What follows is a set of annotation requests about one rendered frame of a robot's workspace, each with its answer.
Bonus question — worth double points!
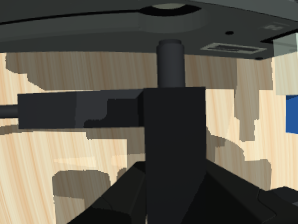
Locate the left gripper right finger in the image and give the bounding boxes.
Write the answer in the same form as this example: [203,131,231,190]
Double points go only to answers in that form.
[205,159,298,224]

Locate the black vented box on grey base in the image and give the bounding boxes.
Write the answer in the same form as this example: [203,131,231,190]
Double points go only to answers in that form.
[0,0,298,134]

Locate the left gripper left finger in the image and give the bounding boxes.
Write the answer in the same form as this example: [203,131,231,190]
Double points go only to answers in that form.
[67,161,147,224]

